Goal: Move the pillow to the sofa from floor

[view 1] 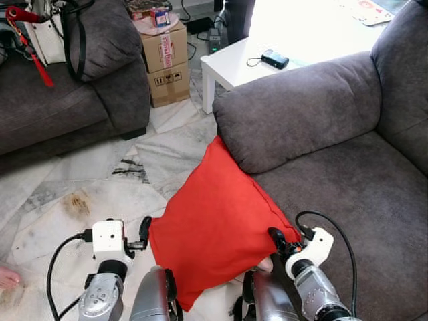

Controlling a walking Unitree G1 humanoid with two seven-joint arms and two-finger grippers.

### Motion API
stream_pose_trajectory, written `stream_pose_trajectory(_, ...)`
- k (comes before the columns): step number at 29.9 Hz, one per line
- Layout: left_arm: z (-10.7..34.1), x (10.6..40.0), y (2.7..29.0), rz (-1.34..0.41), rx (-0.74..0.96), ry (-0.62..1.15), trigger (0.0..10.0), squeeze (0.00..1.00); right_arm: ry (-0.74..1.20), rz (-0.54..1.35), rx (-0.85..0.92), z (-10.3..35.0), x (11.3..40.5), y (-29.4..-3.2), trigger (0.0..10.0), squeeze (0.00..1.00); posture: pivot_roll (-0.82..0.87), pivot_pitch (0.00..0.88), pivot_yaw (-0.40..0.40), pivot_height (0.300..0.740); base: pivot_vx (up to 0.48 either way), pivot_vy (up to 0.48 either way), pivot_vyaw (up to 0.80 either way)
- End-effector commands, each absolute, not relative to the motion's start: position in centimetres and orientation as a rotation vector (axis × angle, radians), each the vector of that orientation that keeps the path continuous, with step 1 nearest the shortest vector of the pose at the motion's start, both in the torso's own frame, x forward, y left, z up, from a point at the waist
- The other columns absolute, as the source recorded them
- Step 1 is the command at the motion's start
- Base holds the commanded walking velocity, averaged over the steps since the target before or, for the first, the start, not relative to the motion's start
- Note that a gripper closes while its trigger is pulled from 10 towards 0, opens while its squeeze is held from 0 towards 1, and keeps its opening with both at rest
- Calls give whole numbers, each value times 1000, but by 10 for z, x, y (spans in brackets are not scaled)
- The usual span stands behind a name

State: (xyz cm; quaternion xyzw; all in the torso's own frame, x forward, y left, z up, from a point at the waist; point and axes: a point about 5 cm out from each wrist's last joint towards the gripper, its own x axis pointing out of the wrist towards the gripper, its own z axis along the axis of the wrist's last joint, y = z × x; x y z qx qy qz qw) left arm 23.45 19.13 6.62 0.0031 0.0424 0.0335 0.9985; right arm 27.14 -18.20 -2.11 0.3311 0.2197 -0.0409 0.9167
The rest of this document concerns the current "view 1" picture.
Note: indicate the red pillow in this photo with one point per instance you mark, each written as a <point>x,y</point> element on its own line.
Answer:
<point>214,221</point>

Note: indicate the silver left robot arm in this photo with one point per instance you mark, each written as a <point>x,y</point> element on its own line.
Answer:
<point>100,297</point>

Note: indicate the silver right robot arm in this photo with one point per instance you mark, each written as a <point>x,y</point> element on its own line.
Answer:
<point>321,294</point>

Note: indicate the dark grey fabric loveseat sofa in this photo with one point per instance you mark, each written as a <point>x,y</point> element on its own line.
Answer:
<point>348,200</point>

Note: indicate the grey fabric sofa with bag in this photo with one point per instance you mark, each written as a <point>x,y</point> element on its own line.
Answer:
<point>53,107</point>

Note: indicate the person's bare foot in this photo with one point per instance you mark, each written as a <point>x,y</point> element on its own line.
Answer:
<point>8,277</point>

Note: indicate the plain cardboard box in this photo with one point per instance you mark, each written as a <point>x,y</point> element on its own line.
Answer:
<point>168,87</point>

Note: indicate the white table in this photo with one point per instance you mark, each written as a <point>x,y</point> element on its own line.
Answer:
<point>234,67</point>

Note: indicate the small black device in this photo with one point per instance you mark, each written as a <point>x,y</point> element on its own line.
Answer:
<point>275,59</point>

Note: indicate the cardboard box with red tape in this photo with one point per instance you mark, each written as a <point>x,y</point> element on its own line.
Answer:
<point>155,50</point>

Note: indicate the pink plate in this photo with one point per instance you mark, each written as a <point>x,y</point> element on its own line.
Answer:
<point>148,28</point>

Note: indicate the small blue red carton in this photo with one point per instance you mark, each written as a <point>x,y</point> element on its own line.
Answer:
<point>160,17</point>

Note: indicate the tall black speaker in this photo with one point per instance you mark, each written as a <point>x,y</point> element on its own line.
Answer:
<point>239,20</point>

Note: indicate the printed paper sheet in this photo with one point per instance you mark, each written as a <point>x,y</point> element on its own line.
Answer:
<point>368,10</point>

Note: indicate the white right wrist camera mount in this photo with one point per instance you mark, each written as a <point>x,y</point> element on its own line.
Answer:
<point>314,249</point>

